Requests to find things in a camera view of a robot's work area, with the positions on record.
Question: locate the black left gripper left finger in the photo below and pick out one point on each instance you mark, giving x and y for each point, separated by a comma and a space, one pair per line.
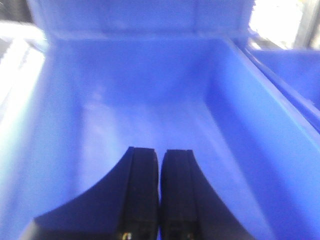
123, 205

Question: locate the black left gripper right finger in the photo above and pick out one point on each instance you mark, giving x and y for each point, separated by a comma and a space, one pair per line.
190, 208

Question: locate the blue bin interior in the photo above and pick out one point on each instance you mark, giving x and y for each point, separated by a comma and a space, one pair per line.
160, 74

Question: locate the neighbouring blue bin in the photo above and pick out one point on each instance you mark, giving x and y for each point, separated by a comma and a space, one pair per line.
296, 73

